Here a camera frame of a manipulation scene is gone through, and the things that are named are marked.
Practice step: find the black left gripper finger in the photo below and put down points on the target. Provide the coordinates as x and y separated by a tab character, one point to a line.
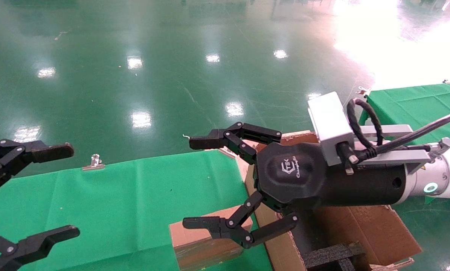
36	242
40	152

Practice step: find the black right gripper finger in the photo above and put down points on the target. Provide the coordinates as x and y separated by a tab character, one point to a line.
243	133
228	227

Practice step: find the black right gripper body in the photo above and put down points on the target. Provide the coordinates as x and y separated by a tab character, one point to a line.
296	177

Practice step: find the small brown cardboard box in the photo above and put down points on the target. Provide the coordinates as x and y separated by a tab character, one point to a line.
194	244

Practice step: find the large open cardboard carton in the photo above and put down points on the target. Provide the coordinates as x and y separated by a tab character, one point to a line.
375	229

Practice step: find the black foam insert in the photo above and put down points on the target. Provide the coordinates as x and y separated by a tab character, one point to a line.
332	256

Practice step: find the large green tablecloth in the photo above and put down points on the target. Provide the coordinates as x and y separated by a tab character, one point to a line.
134	195

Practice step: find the green tablecloth with creases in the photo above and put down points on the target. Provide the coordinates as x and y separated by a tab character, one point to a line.
417	101

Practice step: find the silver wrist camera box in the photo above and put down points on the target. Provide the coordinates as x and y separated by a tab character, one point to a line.
328	124

